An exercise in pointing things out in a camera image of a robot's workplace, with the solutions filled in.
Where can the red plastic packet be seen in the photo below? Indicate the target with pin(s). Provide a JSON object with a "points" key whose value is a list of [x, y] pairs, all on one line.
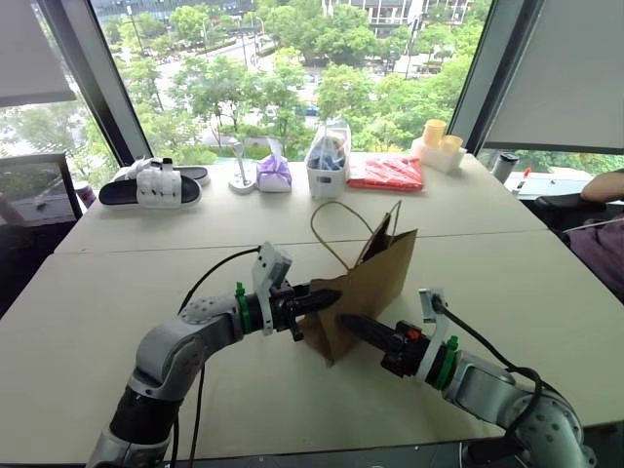
{"points": [[387, 174]]}

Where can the white round-base stand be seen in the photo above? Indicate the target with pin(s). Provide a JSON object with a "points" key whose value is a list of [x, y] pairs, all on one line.
{"points": [[241, 175]]}

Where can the black chair armrest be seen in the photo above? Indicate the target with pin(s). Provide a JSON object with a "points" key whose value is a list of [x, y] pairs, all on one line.
{"points": [[570, 202]]}

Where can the red white drink can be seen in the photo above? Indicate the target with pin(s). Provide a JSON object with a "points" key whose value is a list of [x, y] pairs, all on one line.
{"points": [[85, 194]]}

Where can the person's purple clothing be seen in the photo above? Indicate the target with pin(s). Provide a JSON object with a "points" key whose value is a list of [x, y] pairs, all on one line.
{"points": [[602, 253]]}

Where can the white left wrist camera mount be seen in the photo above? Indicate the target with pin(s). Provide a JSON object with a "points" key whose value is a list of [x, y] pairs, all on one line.
{"points": [[270, 273]]}

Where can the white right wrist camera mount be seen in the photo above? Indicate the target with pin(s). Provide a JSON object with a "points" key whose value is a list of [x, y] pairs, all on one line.
{"points": [[434, 336]]}

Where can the grey travel tumbler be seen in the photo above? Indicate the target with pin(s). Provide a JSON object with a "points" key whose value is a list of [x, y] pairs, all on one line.
{"points": [[504, 167]]}

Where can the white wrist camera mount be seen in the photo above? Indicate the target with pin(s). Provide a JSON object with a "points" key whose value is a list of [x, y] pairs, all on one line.
{"points": [[270, 273], [434, 336]]}

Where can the black office chair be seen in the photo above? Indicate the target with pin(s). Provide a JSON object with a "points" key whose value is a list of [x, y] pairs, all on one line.
{"points": [[34, 190]]}

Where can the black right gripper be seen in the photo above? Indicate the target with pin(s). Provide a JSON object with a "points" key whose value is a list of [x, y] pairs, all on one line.
{"points": [[403, 351]]}

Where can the short yellow cup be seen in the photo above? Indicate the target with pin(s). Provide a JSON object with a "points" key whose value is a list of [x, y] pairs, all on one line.
{"points": [[452, 144]]}

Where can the tall yellow cup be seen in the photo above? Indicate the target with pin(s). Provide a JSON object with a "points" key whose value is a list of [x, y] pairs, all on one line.
{"points": [[434, 132]]}

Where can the person's bare forearm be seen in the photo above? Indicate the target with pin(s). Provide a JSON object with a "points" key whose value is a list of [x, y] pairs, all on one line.
{"points": [[604, 186]]}

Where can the black white slide sandal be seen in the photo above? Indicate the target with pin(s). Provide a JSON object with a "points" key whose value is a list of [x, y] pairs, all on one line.
{"points": [[195, 173], [151, 191]]}

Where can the brown paper bag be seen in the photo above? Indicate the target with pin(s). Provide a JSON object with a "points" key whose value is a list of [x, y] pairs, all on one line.
{"points": [[370, 287]]}

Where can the purple white cloth pouch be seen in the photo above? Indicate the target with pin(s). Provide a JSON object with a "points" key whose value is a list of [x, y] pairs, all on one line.
{"points": [[274, 174]]}

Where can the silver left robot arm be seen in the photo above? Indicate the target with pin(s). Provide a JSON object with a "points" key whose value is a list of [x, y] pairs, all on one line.
{"points": [[170, 351]]}

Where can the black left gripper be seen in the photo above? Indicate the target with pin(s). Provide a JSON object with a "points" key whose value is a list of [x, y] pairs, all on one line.
{"points": [[283, 307]]}

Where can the white basket with items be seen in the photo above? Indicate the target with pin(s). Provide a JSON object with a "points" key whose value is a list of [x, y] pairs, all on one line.
{"points": [[327, 170]]}

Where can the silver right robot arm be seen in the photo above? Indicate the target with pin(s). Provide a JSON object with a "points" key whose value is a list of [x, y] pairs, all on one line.
{"points": [[492, 385]]}

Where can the white plastic box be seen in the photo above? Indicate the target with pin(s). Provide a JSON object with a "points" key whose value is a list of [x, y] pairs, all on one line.
{"points": [[439, 155]]}

